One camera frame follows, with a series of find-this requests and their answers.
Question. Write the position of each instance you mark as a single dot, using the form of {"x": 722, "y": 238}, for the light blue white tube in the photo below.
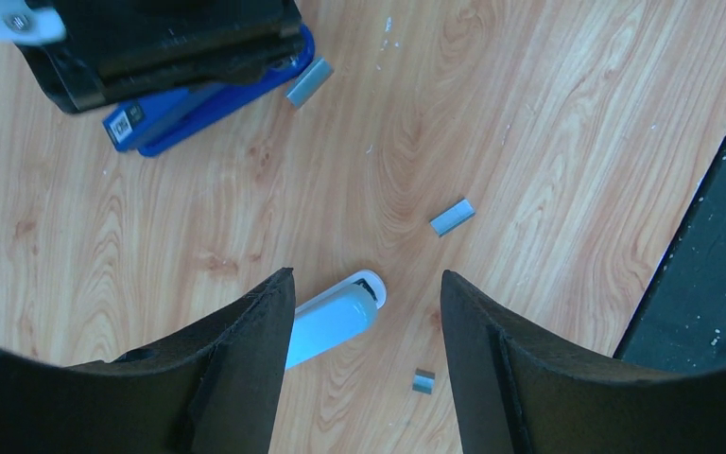
{"x": 338, "y": 314}

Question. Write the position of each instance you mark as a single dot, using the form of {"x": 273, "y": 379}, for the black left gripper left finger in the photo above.
{"x": 210, "y": 387}

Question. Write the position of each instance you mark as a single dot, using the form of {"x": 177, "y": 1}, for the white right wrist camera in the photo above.
{"x": 25, "y": 25}

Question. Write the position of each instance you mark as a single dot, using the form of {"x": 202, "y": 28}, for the blue black stapler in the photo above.
{"x": 153, "y": 124}

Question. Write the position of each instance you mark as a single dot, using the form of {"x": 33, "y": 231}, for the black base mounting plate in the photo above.
{"x": 680, "y": 324}

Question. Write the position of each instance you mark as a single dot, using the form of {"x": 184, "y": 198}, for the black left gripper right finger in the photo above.
{"x": 519, "y": 388}

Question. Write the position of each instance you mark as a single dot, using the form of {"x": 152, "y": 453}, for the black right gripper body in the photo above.
{"x": 116, "y": 51}

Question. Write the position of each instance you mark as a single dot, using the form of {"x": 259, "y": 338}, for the grey staple strip piece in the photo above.
{"x": 452, "y": 217}

